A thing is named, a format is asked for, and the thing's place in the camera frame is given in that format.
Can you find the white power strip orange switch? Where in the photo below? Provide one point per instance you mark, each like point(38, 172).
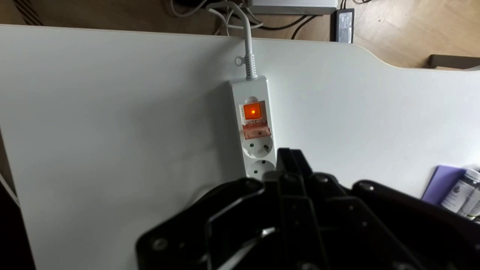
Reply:
point(254, 136)

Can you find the grey metal bar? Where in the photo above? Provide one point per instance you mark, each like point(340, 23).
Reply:
point(295, 7)

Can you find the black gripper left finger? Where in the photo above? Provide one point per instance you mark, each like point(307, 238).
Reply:
point(241, 226)

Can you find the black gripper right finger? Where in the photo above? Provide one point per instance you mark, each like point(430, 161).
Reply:
point(391, 226)

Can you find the black power adapter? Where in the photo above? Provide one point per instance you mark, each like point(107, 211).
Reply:
point(344, 25)

